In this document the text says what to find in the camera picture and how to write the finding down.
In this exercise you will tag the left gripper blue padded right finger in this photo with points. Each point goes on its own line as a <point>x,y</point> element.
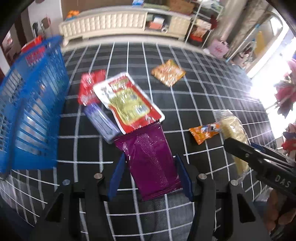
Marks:
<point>184,177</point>

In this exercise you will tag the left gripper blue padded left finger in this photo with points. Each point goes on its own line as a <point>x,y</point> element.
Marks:
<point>116,177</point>

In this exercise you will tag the purple snack bag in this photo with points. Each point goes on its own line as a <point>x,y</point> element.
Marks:
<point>150,161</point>

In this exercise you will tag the orange cartoon snack packet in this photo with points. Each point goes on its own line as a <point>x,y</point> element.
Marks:
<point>202,133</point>

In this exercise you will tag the blue purple snack tube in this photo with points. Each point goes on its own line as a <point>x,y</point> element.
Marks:
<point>107,129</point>

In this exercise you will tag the pale yellow cracker pack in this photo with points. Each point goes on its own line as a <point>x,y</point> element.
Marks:
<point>231,127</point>

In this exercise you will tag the red white yellow snack pouch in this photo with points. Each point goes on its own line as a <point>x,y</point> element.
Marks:
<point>131,107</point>

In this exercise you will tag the red snack packet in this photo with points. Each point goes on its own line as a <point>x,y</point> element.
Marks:
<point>86,93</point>

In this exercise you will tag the orange noodle snack packet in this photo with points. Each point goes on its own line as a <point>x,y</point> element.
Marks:
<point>168,73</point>

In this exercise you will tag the blue plastic basket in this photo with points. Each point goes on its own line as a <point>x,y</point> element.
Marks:
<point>32,98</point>

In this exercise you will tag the person's right hand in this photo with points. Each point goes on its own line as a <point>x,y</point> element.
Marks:
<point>272,215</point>

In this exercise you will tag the black white grid tablecloth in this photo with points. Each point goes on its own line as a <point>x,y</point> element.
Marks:
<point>96,142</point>

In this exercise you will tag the pink tote bag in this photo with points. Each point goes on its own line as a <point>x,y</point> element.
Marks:
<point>218,48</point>

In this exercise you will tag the white tufted tv cabinet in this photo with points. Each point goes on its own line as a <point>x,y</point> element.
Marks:
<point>125,20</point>

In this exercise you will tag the red paper gift bag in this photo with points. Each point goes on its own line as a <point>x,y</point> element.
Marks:
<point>32,44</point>

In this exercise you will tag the white metal shelf rack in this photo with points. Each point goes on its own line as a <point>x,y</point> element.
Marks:
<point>204,19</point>

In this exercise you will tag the brown cardboard box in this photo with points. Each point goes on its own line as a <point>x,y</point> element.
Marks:
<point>180,6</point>

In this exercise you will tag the pile of oranges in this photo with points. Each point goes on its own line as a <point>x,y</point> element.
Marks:
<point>72,13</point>

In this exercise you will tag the green folded cloth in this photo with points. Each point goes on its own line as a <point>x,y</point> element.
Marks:
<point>156,6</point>

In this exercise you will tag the blue tissue box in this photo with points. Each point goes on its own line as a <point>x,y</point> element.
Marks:
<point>137,2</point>

